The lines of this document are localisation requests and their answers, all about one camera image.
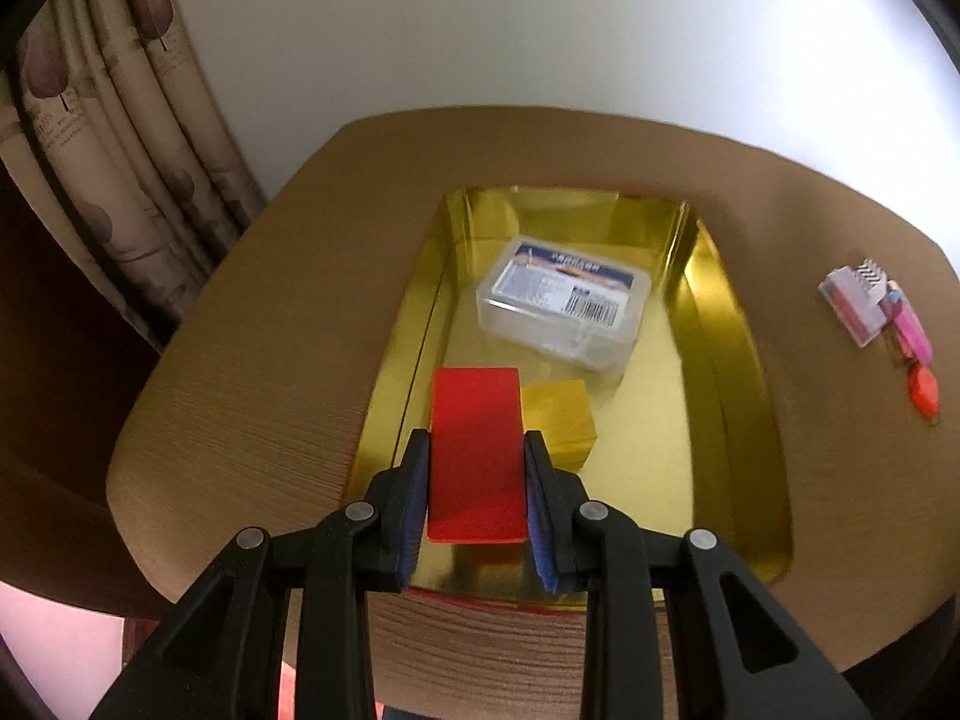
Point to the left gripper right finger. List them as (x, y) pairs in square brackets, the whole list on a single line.
[(665, 609)]

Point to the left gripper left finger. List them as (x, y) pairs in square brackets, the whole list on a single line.
[(218, 652)]

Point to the red rectangular box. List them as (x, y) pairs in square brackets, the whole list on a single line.
[(477, 478)]

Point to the clear plastic box with label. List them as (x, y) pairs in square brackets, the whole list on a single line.
[(574, 306)]

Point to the red gold toffee tin box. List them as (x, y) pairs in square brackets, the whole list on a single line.
[(687, 435)]

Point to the yellow cube box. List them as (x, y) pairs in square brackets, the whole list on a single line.
[(561, 412)]

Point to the small clear box red contents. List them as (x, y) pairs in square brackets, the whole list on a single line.
[(854, 306)]

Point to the magenta rectangular box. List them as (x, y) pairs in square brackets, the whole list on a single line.
[(911, 339)]

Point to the white chevron cube box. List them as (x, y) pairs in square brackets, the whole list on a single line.
[(873, 278)]

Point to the beige patterned curtain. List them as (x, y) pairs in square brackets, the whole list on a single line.
[(113, 138)]

